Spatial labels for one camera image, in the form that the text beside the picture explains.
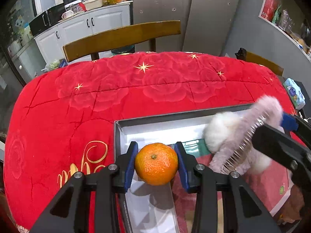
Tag teal basin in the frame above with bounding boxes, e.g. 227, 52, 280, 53
112, 44, 135, 54

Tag cream plastic basin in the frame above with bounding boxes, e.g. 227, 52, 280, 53
83, 0, 104, 11

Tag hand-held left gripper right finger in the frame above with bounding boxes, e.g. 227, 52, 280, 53
174, 141, 282, 233

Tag black microwave oven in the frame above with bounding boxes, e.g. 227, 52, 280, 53
29, 3, 66, 36

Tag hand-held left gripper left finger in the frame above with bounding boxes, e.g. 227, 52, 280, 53
29, 141, 139, 233

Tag white kitchen cabinet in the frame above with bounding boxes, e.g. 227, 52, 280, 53
33, 1, 132, 66

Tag white fluffy hair claw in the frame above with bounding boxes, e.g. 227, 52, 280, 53
202, 112, 271, 174

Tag blue tissue pack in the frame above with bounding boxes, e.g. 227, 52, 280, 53
283, 78, 306, 110

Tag grey cardboard box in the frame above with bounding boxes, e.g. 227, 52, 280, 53
114, 103, 304, 233

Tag green packet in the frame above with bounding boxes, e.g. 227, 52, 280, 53
272, 5, 282, 25

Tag bag of green vegetables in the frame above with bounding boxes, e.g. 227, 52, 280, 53
45, 59, 61, 72

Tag bread loaves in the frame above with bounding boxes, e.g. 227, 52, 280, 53
290, 33, 308, 51

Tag pink fluffy hair claw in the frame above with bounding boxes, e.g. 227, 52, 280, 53
209, 95, 285, 175

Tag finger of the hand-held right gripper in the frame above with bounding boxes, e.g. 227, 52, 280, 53
253, 124, 311, 195
282, 114, 311, 148

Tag small black object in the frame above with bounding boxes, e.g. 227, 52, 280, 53
234, 47, 247, 60

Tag silver refrigerator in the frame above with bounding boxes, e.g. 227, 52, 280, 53
132, 0, 243, 57

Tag clear glass bottle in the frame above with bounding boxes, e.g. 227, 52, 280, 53
279, 10, 294, 31

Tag red gift box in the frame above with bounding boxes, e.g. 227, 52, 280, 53
261, 0, 280, 21

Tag red printed blanket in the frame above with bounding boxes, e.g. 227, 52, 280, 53
3, 51, 304, 233

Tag white wall shelf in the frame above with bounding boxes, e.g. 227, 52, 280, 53
258, 0, 311, 60

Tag red paper sheet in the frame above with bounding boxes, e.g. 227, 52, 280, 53
174, 150, 293, 233

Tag wooden chair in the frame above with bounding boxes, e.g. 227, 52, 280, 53
63, 20, 181, 63
244, 51, 284, 77

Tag round mandarin orange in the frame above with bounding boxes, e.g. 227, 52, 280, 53
134, 143, 179, 185

